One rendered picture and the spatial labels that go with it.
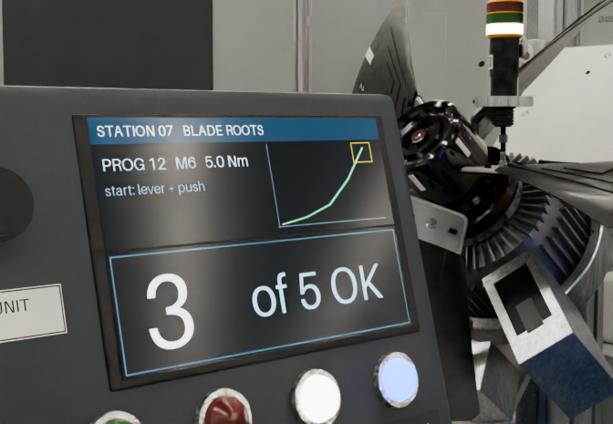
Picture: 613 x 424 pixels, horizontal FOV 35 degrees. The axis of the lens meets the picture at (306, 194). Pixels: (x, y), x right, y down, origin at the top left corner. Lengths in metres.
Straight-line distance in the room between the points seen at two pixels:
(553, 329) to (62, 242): 0.82
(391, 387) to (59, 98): 0.20
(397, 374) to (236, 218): 0.11
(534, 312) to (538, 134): 0.47
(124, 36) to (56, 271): 3.16
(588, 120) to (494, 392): 0.49
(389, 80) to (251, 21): 1.90
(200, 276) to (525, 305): 0.79
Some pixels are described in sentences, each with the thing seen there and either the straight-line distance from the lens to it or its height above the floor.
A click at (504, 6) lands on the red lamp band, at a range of 1.18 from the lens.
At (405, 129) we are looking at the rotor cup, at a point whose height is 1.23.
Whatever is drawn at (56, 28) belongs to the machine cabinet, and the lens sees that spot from 3.70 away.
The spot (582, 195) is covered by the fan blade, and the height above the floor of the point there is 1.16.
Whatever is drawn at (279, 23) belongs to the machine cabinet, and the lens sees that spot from 3.26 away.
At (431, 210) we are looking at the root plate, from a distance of 1.21.
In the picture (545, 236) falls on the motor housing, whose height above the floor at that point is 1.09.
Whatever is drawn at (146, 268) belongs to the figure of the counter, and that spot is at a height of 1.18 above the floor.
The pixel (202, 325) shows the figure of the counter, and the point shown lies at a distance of 0.41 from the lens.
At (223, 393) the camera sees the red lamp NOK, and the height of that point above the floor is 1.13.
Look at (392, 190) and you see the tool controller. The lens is 0.49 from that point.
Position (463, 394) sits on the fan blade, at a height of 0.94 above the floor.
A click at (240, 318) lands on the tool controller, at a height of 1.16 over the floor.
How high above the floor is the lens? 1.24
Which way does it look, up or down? 4 degrees down
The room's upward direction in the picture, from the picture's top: straight up
